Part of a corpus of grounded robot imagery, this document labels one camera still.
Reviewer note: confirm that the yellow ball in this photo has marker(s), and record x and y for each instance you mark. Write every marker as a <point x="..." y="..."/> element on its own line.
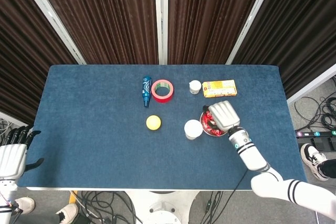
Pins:
<point x="153" y="122"/>

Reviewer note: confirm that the white shoe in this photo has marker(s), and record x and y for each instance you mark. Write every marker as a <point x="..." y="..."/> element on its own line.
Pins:
<point x="67" y="212"/>
<point x="25" y="205"/>

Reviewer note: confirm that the yellow biscuit box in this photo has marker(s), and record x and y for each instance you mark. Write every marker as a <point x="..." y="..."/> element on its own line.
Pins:
<point x="220" y="89"/>

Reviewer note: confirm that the red tape roll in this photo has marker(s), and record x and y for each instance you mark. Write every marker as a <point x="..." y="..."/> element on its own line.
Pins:
<point x="162" y="100"/>

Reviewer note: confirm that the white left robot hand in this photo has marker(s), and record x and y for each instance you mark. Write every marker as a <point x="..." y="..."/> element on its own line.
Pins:
<point x="11" y="161"/>

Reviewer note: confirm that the brown pleated curtain panel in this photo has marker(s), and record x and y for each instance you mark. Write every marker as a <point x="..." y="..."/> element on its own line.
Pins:
<point x="210" y="16"/>
<point x="26" y="51"/>
<point x="302" y="24"/>
<point x="105" y="16"/>

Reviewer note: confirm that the blue table cloth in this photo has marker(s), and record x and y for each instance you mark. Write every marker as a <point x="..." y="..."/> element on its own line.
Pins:
<point x="105" y="142"/>

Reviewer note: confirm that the white paper cup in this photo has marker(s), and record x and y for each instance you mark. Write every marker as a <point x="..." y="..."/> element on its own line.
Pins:
<point x="193" y="129"/>

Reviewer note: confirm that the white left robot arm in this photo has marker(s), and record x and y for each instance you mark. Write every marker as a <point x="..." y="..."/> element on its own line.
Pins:
<point x="6" y="195"/>

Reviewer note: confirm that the small white jar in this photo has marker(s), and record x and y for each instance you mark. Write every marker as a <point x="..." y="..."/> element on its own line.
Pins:
<point x="195" y="87"/>

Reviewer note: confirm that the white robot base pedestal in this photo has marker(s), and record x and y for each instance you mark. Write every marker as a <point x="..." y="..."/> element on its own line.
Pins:
<point x="161" y="205"/>

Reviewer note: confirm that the blue patterned bottle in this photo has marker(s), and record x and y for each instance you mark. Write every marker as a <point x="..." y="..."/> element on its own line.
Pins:
<point x="146" y="90"/>

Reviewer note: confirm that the red candy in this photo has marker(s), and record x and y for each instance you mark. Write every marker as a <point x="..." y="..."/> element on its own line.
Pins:
<point x="207" y="116"/>
<point x="215" y="132"/>

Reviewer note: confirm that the person's black trouser leg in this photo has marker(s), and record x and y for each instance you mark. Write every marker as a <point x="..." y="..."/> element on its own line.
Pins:
<point x="328" y="169"/>

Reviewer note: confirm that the yellow bar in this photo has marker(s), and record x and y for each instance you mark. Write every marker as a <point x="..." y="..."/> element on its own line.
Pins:
<point x="71" y="197"/>

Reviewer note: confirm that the white partition frame post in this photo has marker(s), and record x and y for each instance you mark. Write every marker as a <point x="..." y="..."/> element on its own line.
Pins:
<point x="160" y="16"/>
<point x="249" y="19"/>
<point x="312" y="82"/>
<point x="52" y="19"/>
<point x="13" y="120"/>

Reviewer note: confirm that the black foot pedal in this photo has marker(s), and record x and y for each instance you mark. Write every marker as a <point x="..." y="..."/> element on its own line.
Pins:
<point x="317" y="143"/>

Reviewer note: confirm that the white and black sneaker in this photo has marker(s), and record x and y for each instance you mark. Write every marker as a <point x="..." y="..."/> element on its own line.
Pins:
<point x="311" y="155"/>

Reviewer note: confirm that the white table frame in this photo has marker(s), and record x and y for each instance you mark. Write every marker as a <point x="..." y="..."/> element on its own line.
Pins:
<point x="131" y="189"/>

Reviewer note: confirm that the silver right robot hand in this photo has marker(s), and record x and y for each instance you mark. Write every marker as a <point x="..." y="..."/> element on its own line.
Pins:
<point x="225" y="116"/>

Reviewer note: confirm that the round steel plate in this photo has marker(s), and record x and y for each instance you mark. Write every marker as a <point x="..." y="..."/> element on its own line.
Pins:
<point x="201" y="121"/>

